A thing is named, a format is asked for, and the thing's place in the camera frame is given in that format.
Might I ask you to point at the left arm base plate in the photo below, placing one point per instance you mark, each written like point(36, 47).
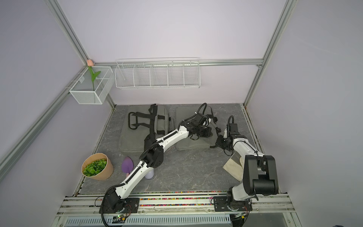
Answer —
point(129, 205)

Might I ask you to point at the beige work glove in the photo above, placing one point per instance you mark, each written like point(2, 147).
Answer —
point(235, 166)

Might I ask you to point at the lilac computer mouse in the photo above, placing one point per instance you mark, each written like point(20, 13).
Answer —
point(150, 174)

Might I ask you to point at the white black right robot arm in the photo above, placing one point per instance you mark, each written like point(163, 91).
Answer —
point(255, 171)

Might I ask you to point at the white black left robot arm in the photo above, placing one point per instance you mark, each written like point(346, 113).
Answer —
point(115, 197)

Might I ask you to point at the purple pink object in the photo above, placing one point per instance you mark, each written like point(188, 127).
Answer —
point(127, 166)

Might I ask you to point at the artificial pink tulip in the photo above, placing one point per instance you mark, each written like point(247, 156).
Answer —
point(93, 74)

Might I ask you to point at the white mesh wall basket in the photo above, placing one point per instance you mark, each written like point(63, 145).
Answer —
point(83, 92)

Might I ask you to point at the grey bag with black straps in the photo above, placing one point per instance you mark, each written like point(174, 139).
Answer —
point(143, 125)

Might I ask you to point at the white wire wall shelf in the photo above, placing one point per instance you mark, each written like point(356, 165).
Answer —
point(158, 73)

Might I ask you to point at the brown pot with green plant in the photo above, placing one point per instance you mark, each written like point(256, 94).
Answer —
point(98, 167)

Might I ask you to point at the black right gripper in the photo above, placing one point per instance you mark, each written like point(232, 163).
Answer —
point(218, 142)

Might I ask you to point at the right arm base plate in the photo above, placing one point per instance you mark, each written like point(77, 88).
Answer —
point(225, 204)

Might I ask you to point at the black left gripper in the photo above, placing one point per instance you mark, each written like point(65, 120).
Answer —
point(209, 131)

